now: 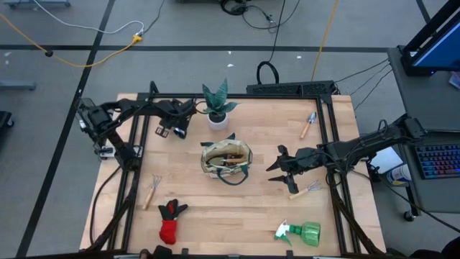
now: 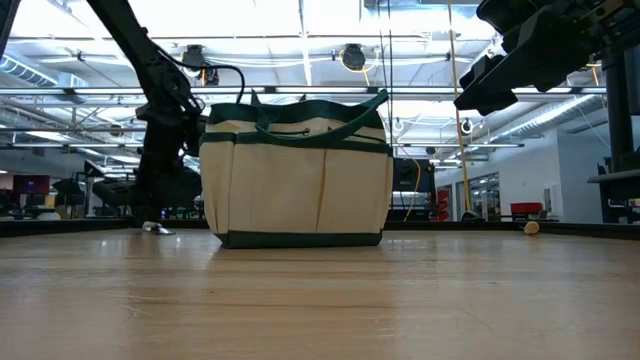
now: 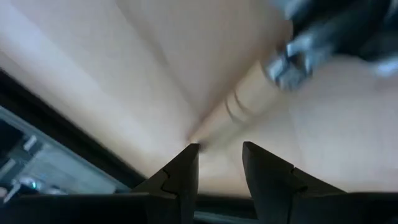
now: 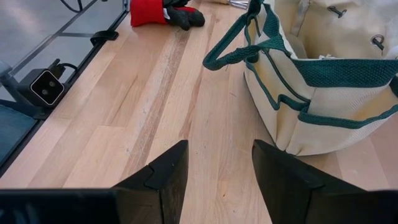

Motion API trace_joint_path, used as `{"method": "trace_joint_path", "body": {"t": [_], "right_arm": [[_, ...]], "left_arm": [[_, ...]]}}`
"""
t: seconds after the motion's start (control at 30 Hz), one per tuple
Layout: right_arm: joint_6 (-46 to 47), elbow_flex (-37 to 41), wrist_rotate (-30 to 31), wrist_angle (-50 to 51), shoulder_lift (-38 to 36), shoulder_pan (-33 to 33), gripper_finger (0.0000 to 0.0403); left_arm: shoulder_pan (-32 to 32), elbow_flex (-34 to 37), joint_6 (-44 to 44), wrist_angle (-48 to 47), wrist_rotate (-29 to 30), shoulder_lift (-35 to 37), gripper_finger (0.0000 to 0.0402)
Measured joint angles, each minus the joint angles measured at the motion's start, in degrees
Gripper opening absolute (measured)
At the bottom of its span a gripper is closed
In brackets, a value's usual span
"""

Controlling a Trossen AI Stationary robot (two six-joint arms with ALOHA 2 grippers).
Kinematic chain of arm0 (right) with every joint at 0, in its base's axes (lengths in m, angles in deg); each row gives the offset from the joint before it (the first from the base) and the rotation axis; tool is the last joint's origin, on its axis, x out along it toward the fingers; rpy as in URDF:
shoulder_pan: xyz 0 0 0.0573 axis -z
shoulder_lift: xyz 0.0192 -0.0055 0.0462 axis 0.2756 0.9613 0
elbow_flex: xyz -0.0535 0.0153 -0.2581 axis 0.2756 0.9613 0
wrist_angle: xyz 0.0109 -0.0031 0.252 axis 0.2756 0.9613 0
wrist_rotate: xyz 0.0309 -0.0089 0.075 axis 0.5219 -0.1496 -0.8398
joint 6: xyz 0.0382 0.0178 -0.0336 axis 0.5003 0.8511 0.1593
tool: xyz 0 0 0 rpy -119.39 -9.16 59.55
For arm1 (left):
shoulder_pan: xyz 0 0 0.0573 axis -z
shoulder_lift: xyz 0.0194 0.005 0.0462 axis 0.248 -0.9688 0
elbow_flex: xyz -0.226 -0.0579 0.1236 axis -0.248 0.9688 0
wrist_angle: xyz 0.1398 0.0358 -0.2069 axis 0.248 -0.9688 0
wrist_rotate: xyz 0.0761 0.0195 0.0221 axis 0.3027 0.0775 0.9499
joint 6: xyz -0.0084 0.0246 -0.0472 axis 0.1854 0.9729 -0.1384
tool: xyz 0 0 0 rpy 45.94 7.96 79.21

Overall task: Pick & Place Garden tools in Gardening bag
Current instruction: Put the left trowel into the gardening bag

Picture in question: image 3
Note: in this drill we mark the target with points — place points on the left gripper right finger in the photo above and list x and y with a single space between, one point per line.
270 180

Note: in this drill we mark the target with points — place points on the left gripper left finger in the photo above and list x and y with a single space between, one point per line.
180 180

